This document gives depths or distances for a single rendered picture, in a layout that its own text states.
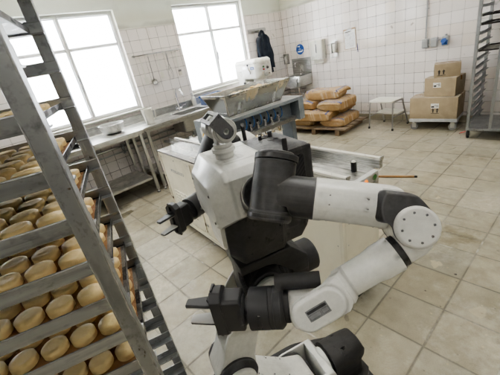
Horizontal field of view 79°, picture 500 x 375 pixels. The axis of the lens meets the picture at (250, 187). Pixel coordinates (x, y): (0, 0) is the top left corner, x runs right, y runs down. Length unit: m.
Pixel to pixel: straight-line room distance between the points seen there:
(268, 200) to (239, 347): 0.63
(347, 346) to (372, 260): 0.89
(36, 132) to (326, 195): 0.49
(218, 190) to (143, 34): 4.49
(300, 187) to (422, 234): 0.23
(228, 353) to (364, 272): 0.62
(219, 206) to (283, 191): 0.19
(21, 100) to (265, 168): 0.41
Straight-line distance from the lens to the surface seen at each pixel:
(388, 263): 0.64
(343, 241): 1.73
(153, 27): 5.21
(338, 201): 0.61
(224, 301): 0.67
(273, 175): 0.62
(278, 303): 0.65
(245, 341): 1.13
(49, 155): 0.55
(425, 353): 1.96
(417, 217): 0.62
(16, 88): 0.54
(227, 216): 0.75
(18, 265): 0.77
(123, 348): 0.85
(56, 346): 0.82
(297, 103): 2.26
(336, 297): 0.62
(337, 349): 1.48
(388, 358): 1.91
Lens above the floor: 1.54
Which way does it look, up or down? 24 degrees down
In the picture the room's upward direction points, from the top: 12 degrees counter-clockwise
